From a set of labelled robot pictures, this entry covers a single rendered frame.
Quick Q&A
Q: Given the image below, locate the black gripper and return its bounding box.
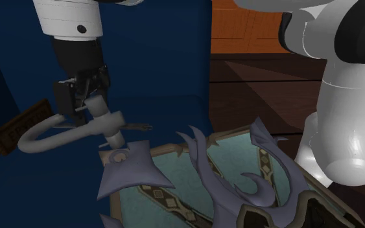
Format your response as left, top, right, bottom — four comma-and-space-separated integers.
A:
51, 36, 112, 126

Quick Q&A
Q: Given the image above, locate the brown key tag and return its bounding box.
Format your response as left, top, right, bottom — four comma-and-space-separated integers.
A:
0, 98, 56, 164

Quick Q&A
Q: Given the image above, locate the blue sofa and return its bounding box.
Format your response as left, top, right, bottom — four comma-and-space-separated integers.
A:
0, 0, 215, 228

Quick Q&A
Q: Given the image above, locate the teal patterned robot stand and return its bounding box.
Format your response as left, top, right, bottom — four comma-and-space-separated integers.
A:
96, 117, 365, 228

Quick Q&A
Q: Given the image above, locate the orange wooden cabinet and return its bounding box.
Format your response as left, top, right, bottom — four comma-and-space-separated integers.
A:
210, 0, 294, 55

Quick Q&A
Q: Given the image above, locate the grey curved-handle tool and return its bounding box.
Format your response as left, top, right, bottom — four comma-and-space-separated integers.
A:
17, 95, 154, 154

